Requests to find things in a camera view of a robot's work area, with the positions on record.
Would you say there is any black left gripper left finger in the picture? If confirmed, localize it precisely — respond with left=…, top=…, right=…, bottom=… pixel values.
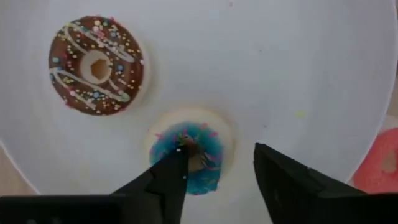
left=110, top=144, right=190, bottom=224

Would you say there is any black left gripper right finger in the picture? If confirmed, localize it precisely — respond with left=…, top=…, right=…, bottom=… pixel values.
left=253, top=142, right=368, bottom=224

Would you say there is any blue frosted sprinkle donut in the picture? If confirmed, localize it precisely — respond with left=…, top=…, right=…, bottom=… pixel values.
left=144, top=107, right=236, bottom=196

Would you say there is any coral red frosted donut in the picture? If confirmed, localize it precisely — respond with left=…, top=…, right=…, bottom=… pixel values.
left=351, top=127, right=398, bottom=195

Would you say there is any chocolate frosted sprinkle donut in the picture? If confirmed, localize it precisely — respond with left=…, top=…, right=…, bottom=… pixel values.
left=47, top=15, right=150, bottom=117

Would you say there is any white round plate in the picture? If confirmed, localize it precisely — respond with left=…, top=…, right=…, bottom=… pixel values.
left=0, top=0, right=398, bottom=224

